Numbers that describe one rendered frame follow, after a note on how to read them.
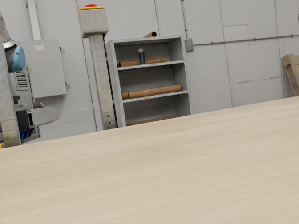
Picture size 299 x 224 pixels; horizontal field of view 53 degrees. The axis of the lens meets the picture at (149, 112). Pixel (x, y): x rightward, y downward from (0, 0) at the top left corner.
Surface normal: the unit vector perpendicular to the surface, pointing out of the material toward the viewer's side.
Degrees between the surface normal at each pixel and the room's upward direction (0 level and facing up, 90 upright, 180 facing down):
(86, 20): 90
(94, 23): 90
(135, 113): 90
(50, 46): 90
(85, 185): 0
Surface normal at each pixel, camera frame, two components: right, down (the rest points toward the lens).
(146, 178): -0.15, -0.99
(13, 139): 0.28, 0.04
